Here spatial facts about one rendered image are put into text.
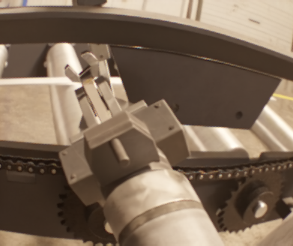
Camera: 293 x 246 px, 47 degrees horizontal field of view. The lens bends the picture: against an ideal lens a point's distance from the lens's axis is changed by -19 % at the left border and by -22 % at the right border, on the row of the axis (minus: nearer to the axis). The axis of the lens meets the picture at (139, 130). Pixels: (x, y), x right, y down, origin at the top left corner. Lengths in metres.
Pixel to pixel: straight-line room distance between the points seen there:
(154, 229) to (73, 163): 0.14
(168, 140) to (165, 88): 0.21
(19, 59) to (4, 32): 0.96
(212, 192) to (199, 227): 0.41
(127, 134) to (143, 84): 0.27
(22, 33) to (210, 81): 0.32
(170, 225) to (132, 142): 0.08
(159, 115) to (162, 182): 0.10
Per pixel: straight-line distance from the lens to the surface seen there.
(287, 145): 1.04
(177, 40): 0.61
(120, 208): 0.36
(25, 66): 1.53
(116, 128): 0.34
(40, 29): 0.56
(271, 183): 0.75
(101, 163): 0.35
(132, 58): 0.58
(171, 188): 0.35
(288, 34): 12.65
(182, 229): 0.33
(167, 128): 0.42
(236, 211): 0.74
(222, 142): 0.84
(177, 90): 0.62
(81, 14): 0.48
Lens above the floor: 1.23
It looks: 24 degrees down
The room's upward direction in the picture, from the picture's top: 12 degrees clockwise
